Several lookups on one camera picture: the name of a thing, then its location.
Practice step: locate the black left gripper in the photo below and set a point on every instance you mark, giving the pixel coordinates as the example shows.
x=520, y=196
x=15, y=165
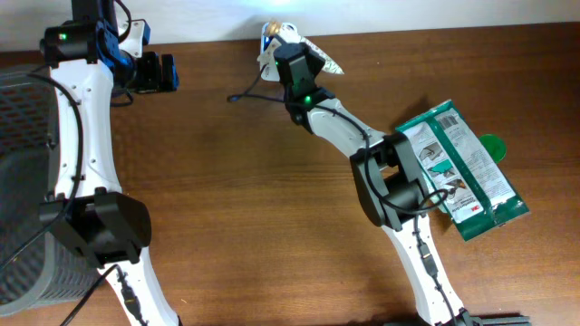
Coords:
x=171, y=81

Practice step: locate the white cream tube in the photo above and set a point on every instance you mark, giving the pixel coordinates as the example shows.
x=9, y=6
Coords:
x=289, y=34

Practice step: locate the green white wipes package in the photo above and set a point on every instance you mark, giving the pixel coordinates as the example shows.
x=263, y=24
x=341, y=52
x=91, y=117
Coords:
x=480, y=197

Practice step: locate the green lid jar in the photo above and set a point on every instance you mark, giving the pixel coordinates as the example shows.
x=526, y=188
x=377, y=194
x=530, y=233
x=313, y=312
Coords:
x=495, y=146

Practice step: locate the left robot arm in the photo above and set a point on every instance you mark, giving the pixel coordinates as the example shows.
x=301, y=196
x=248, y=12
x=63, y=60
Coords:
x=92, y=60

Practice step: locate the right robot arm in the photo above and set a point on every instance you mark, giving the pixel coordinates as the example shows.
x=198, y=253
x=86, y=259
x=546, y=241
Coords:
x=389, y=184

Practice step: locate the white barcode scanner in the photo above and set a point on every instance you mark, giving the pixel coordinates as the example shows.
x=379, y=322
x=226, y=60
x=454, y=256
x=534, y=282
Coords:
x=270, y=41

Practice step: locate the grey plastic basket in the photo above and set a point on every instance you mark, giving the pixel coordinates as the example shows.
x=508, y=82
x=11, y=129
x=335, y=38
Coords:
x=34, y=272

